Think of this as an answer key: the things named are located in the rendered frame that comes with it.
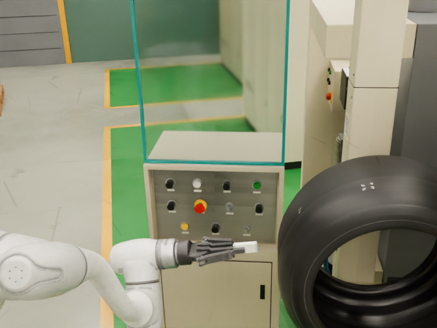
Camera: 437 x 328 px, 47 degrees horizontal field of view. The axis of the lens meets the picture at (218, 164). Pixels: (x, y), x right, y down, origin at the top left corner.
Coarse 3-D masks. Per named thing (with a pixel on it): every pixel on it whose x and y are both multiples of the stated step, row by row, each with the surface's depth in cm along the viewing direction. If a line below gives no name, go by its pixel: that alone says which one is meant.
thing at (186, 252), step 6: (180, 240) 151; (186, 240) 150; (180, 246) 148; (186, 246) 148; (192, 246) 151; (204, 246) 150; (180, 252) 147; (186, 252) 147; (192, 252) 148; (198, 252) 148; (204, 252) 148; (180, 258) 148; (186, 258) 147; (192, 258) 147; (180, 264) 149; (186, 264) 149
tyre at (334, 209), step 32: (352, 160) 146; (384, 160) 142; (320, 192) 139; (352, 192) 130; (384, 192) 127; (416, 192) 126; (288, 224) 145; (320, 224) 131; (352, 224) 127; (384, 224) 126; (416, 224) 125; (288, 256) 137; (320, 256) 132; (288, 288) 139; (320, 288) 170; (352, 288) 169; (384, 288) 168; (416, 288) 166; (320, 320) 141; (352, 320) 165; (384, 320) 165; (416, 320) 160
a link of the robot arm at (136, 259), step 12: (132, 240) 152; (144, 240) 151; (156, 240) 151; (120, 252) 150; (132, 252) 148; (144, 252) 148; (120, 264) 149; (132, 264) 148; (144, 264) 147; (156, 264) 148; (132, 276) 148; (144, 276) 147; (156, 276) 150
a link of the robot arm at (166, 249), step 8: (160, 240) 151; (168, 240) 151; (176, 240) 152; (160, 248) 148; (168, 248) 148; (160, 256) 148; (168, 256) 147; (176, 256) 148; (160, 264) 148; (168, 264) 148; (176, 264) 149
